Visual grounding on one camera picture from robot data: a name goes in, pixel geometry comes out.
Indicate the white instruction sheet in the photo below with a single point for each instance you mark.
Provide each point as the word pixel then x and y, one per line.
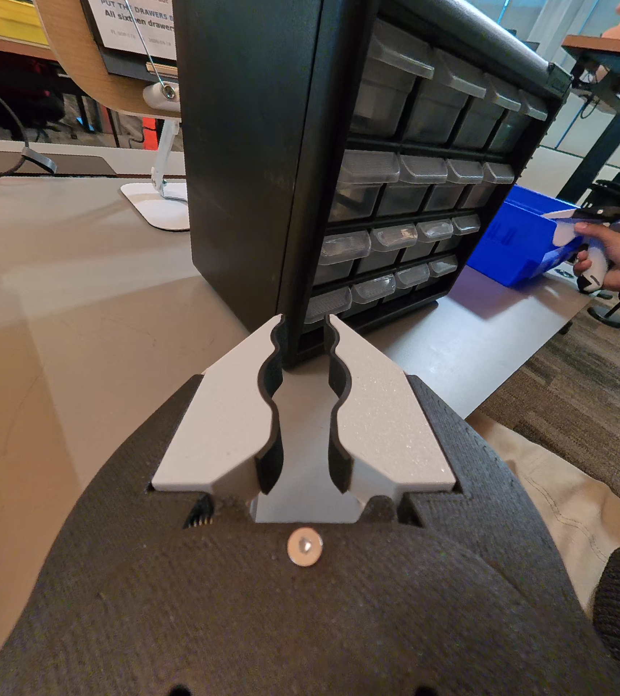
pixel 125 27

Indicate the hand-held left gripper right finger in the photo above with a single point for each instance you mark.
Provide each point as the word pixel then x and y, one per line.
pixel 386 424

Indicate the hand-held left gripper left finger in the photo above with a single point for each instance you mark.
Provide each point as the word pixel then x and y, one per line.
pixel 217 424

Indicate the wooden desk with black legs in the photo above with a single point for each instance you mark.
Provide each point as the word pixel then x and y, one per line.
pixel 609 60

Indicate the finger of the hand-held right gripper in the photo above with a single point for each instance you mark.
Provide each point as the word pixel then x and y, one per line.
pixel 560 214
pixel 566 232

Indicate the rounded wooden board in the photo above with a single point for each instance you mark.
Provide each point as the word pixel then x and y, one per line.
pixel 79 65

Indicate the white metal stand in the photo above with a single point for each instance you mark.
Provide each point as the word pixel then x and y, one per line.
pixel 163 209

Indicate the black round stand base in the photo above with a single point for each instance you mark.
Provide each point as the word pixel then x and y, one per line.
pixel 606 316

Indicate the blue plastic bin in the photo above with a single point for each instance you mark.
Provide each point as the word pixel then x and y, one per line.
pixel 506 239

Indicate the yellow plastic bin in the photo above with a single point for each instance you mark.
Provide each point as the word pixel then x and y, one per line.
pixel 11 19

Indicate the grey desk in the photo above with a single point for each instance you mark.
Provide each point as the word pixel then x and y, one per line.
pixel 70 326

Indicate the person's beige pants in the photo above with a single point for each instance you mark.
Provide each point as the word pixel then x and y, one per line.
pixel 560 489

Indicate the set of clear plastic drawers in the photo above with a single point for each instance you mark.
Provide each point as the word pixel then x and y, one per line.
pixel 364 179

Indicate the black drawer cabinet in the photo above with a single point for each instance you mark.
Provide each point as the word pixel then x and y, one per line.
pixel 244 163

